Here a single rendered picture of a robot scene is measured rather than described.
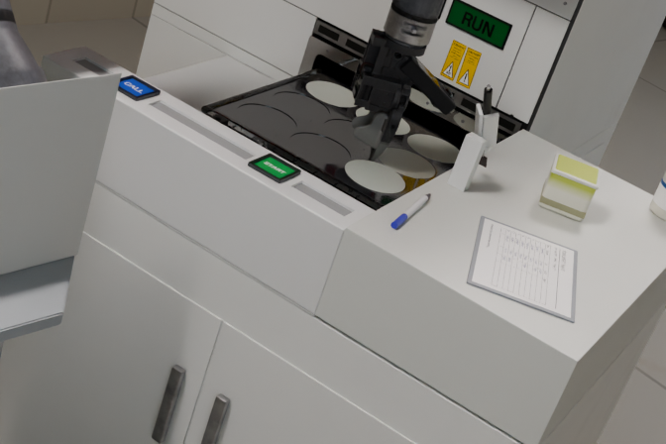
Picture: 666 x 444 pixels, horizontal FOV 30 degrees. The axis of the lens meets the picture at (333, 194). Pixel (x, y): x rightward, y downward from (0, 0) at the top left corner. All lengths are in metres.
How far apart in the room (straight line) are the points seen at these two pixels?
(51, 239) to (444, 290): 0.51
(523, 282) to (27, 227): 0.65
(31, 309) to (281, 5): 1.00
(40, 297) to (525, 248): 0.67
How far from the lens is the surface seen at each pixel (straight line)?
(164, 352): 1.90
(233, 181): 1.73
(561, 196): 1.91
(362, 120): 2.01
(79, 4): 4.63
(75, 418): 2.08
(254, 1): 2.41
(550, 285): 1.70
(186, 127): 1.79
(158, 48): 2.57
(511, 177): 1.98
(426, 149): 2.14
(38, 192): 1.59
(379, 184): 1.95
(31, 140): 1.53
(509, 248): 1.75
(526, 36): 2.16
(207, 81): 2.32
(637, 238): 1.96
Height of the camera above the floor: 1.72
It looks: 26 degrees down
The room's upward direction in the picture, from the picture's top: 19 degrees clockwise
